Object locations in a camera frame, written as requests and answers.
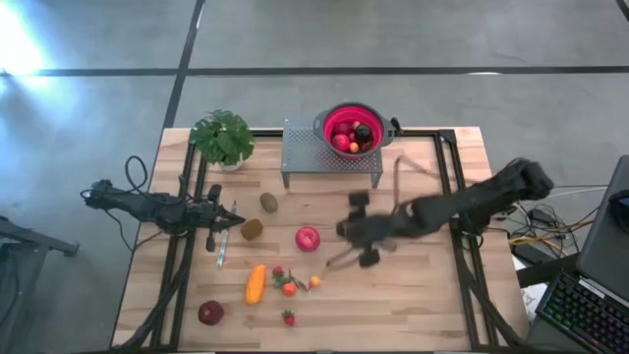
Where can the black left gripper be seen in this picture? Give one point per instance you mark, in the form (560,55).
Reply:
(204,218)

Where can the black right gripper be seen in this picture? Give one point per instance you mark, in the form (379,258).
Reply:
(373,227)

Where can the golden brown toy kiwi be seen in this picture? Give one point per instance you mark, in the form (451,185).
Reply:
(251,229)

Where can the small orange toy pear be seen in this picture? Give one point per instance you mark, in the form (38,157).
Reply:
(354,147)
(315,282)

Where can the large red toy apple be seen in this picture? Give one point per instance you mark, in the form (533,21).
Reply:
(307,239)

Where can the olive green toy kiwi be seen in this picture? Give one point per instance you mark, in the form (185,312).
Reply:
(268,202)

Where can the orange toy tangerine with leaves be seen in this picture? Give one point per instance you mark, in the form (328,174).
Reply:
(289,289)

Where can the yellow orange toy mango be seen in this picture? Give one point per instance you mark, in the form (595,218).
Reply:
(255,285)

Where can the round red toy peach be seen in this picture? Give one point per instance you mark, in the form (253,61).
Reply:
(341,142)

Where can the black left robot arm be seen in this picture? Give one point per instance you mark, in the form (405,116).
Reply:
(147,209)

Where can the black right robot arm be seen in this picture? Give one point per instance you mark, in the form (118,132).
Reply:
(491,196)

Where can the silver teal striped pen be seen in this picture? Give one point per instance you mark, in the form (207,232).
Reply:
(222,253)

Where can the green plant in white pot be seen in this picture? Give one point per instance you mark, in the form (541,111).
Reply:
(221,137)

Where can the dark red toy apple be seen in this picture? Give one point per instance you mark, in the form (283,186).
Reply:
(211,312)

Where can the grey perforated metal riser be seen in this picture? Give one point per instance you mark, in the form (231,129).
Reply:
(304,152)

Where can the red collapsible colander grey rim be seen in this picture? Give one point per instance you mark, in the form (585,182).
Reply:
(344,114)

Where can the black tripod stand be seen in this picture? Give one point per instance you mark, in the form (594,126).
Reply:
(34,238)

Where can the white paper sheet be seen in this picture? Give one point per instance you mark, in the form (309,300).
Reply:
(533,300)

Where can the black aluminium frame rail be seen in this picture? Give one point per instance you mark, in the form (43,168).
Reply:
(465,295)
(481,295)
(164,295)
(422,133)
(183,295)

